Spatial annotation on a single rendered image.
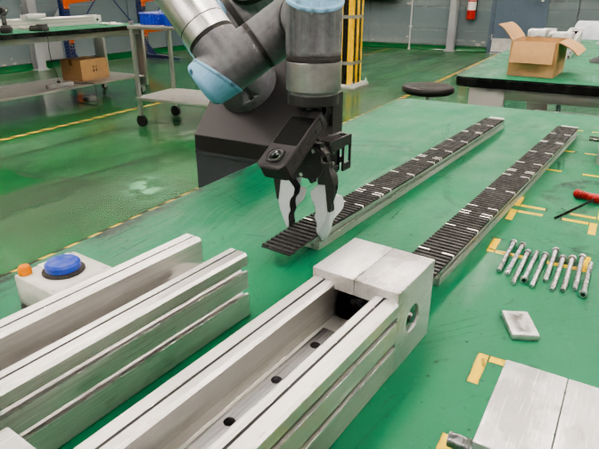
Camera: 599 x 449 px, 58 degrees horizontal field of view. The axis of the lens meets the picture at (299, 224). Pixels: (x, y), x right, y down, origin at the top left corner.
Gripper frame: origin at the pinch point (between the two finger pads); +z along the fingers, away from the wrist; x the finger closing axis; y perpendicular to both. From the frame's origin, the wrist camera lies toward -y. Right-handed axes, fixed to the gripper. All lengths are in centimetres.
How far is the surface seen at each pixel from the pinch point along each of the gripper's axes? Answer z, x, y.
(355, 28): 12, 305, 556
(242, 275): -2.9, -5.0, -20.0
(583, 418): -6.4, -41.3, -26.9
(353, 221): 2.0, -2.0, 11.4
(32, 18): -6, 521, 271
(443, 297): 3.2, -22.5, -1.3
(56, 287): -2.8, 10.2, -33.7
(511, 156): 3, -12, 70
